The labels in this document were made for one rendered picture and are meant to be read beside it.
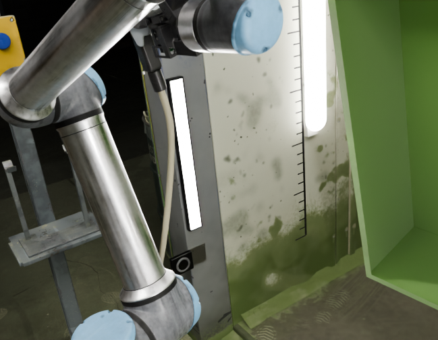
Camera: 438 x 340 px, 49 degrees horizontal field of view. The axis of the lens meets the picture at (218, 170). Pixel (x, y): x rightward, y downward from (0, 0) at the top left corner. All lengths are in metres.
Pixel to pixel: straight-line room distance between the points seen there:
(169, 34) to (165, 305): 0.65
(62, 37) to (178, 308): 0.72
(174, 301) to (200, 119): 0.85
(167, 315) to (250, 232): 1.05
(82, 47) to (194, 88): 1.07
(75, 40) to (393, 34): 1.20
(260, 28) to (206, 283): 1.59
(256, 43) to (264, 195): 1.50
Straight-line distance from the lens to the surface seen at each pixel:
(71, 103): 1.12
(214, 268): 2.17
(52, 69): 0.88
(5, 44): 1.71
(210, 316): 2.30
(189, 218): 1.95
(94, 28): 0.76
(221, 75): 1.89
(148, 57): 1.02
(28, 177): 1.89
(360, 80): 1.63
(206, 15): 0.79
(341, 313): 2.48
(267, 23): 0.75
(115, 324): 1.18
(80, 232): 1.82
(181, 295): 1.26
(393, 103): 1.82
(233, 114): 1.96
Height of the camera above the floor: 1.65
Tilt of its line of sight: 24 degrees down
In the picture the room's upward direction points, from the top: 6 degrees counter-clockwise
